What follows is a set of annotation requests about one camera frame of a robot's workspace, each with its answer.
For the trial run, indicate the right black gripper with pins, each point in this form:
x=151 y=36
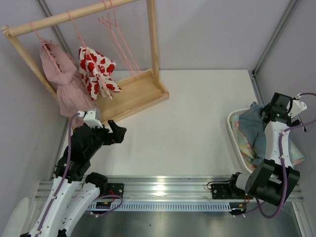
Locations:
x=267 y=114

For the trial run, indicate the aluminium mounting rail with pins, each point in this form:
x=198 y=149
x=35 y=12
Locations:
x=167 y=188

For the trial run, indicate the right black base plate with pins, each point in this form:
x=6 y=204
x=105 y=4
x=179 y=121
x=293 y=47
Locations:
x=219 y=190

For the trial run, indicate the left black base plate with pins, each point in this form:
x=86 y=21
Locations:
x=115 y=189

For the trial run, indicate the pink hanger with dress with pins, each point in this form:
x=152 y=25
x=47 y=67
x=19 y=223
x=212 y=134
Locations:
x=52 y=58

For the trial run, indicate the light blue denim skirt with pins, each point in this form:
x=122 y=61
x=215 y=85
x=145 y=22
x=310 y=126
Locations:
x=251 y=126

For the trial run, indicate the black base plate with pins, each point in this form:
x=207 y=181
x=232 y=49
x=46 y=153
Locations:
x=115 y=189
x=219 y=190

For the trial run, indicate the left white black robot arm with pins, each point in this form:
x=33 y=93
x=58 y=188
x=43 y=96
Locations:
x=72 y=191

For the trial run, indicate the red floral white garment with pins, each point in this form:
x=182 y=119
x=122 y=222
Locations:
x=106 y=67

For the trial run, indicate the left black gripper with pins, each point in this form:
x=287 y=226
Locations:
x=111 y=134

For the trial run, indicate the pink dress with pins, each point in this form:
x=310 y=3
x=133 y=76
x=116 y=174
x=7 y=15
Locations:
x=72 y=96

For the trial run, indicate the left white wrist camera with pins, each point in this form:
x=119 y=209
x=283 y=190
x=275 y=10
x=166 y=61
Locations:
x=91 y=118

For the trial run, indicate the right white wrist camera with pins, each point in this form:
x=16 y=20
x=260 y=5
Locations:
x=296 y=106

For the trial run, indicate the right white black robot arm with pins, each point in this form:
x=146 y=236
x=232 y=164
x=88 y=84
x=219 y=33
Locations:
x=274 y=178

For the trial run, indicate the white perforated plastic basket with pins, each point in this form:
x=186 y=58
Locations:
x=243 y=150

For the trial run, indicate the wooden clothes rack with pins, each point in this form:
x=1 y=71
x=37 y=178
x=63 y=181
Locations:
x=139 y=92

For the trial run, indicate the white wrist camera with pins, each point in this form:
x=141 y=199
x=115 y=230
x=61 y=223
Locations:
x=296 y=106
x=91 y=118

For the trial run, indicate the pastel floral cloth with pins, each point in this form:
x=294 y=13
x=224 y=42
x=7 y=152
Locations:
x=296 y=156

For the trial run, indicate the white slotted cable duct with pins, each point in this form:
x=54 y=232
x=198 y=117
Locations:
x=155 y=206

